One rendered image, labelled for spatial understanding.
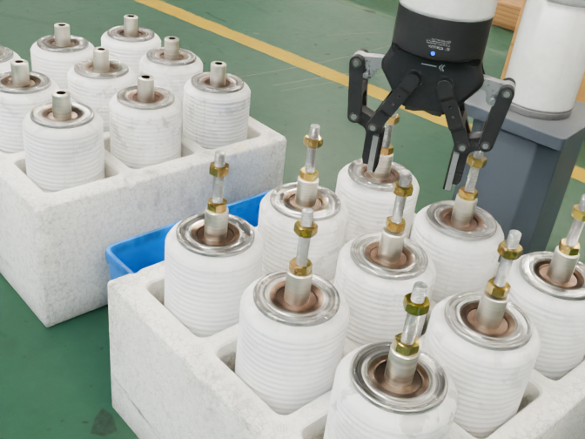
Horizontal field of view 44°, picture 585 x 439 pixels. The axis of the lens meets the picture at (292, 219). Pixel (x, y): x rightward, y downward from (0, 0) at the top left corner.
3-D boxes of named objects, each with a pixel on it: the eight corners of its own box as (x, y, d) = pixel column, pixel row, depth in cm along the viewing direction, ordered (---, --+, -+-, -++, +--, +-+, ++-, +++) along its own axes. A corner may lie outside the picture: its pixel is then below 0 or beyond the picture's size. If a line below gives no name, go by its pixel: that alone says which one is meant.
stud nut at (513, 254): (496, 256, 58) (499, 248, 58) (496, 246, 60) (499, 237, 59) (521, 262, 58) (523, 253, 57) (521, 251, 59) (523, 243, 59)
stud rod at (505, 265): (486, 307, 61) (509, 233, 57) (487, 300, 62) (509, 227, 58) (498, 311, 61) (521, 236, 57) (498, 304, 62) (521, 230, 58)
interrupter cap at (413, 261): (378, 290, 65) (379, 284, 65) (334, 246, 71) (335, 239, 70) (443, 272, 69) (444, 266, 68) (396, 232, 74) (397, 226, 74)
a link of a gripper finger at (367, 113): (386, 108, 63) (377, 158, 66) (353, 101, 64) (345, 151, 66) (383, 114, 62) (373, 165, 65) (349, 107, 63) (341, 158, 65)
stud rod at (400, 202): (397, 245, 68) (412, 175, 64) (386, 244, 68) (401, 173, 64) (396, 239, 69) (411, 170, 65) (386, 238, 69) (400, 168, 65)
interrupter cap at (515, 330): (476, 361, 58) (479, 355, 58) (426, 305, 64) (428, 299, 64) (549, 343, 61) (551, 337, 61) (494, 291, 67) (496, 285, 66)
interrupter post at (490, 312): (483, 335, 61) (493, 305, 59) (467, 318, 63) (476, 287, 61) (506, 330, 62) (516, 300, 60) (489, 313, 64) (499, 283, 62)
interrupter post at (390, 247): (385, 268, 68) (391, 239, 66) (371, 254, 70) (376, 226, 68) (405, 263, 69) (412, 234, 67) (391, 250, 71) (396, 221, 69)
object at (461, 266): (413, 313, 92) (443, 189, 82) (480, 349, 87) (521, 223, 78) (371, 348, 85) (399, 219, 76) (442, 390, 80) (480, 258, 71)
